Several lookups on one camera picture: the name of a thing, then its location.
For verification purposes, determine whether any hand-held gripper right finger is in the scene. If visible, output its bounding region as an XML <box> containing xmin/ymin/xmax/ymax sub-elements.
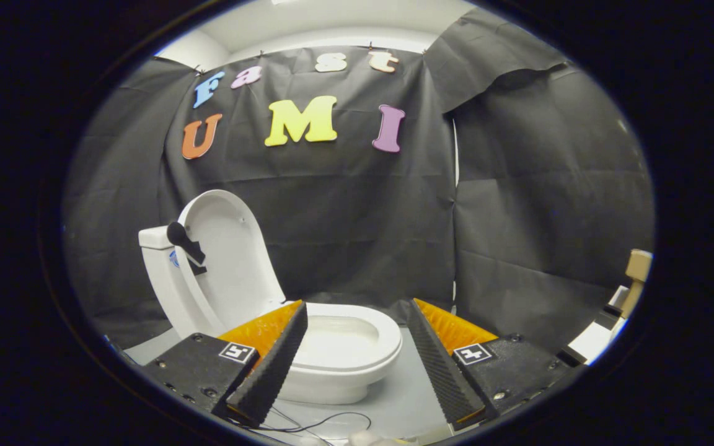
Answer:
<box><xmin>407</xmin><ymin>298</ymin><xmax>571</xmax><ymax>432</ymax></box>

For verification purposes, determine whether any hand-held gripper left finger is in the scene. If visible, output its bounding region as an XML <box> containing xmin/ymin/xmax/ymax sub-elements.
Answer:
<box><xmin>140</xmin><ymin>300</ymin><xmax>309</xmax><ymax>428</ymax></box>

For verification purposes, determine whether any white toilet lid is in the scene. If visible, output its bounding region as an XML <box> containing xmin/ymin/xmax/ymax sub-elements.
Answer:
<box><xmin>167</xmin><ymin>190</ymin><xmax>287</xmax><ymax>336</ymax></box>

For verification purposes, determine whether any white toilet seat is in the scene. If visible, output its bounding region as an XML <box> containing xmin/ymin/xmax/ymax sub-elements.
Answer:
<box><xmin>298</xmin><ymin>303</ymin><xmax>403</xmax><ymax>374</ymax></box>

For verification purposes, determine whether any white toilet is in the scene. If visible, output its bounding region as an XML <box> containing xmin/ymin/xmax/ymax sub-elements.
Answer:
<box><xmin>139</xmin><ymin>190</ymin><xmax>403</xmax><ymax>405</ymax></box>

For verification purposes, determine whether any white paper sheet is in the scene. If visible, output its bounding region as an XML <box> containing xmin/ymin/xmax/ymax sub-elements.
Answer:
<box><xmin>568</xmin><ymin>321</ymin><xmax>613</xmax><ymax>364</ymax></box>

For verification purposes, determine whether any black backdrop cloth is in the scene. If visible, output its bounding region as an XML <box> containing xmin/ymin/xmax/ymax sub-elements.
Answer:
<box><xmin>63</xmin><ymin>7</ymin><xmax>655</xmax><ymax>351</ymax></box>

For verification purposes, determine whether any brown cardboard box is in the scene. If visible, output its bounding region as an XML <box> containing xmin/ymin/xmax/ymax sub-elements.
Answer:
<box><xmin>620</xmin><ymin>249</ymin><xmax>653</xmax><ymax>320</ymax></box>

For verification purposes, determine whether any thin black cable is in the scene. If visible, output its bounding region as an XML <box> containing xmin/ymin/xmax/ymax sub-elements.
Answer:
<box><xmin>263</xmin><ymin>406</ymin><xmax>374</xmax><ymax>444</ymax></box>

